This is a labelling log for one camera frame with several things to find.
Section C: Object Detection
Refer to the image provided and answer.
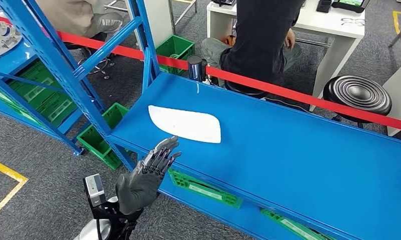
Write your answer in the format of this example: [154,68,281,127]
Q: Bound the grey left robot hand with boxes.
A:
[115,135,182,216]

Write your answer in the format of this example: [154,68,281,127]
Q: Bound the white curved plastic part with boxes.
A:
[148,104,222,144]

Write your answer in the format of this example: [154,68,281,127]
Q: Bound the blue metal shelf rack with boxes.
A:
[0,6,105,157]
[0,0,401,240]

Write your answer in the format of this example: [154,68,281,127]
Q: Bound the silver metal part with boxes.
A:
[0,20,23,62]

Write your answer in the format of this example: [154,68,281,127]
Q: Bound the yellow floor tape square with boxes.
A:
[0,157,29,223]

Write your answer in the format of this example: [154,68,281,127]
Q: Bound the black round ridged stool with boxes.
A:
[224,80,268,100]
[323,75,393,130]
[62,41,117,80]

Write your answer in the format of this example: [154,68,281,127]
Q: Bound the person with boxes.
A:
[34,0,125,42]
[200,0,306,90]

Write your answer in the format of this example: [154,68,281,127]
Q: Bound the red barrier belt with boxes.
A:
[0,14,401,134]

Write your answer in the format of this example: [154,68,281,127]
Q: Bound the black remote device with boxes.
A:
[212,0,237,8]

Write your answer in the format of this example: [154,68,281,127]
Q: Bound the black phone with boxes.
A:
[316,0,333,13]

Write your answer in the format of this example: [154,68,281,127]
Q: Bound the eyeglasses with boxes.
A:
[340,18,367,27]

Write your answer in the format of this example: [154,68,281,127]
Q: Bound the black handheld controller with screen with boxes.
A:
[331,0,372,14]

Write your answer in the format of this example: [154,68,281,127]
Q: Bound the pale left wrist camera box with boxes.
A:
[83,173,107,209]

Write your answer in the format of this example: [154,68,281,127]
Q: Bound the chrome barrier post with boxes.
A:
[187,54,208,83]

